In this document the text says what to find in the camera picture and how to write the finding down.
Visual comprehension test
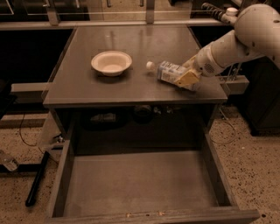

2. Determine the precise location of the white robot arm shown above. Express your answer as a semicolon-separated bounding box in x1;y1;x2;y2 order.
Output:
175;3;280;88

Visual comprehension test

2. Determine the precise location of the open grey top drawer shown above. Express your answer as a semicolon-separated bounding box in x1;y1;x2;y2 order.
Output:
45;136;260;224

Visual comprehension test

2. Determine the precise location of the grey metal rail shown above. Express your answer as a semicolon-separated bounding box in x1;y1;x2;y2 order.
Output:
0;18;225;31

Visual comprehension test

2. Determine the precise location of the white paper bowl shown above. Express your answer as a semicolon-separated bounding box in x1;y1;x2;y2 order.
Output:
91;51;132;77

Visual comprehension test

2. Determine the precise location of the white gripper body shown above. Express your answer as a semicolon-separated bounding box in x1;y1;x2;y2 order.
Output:
194;45;225;77

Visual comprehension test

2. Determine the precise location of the clear bottle on floor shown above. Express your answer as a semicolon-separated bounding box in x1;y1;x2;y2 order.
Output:
0;150;18;172

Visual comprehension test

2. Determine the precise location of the blue label plastic bottle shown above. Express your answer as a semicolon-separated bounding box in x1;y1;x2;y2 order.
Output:
146;60;199;91

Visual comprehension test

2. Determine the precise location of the thin black floor cable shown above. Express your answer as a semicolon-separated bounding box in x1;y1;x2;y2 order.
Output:
18;110;39;147

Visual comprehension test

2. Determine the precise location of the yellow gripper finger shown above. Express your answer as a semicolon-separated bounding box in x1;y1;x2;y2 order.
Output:
174;69;201;88
182;55;196;67

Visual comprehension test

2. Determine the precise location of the grey cabinet table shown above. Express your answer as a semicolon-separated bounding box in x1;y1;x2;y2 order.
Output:
42;24;229;156

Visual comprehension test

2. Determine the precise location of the black pole on floor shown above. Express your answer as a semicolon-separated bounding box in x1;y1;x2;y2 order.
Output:
25;151;50;207

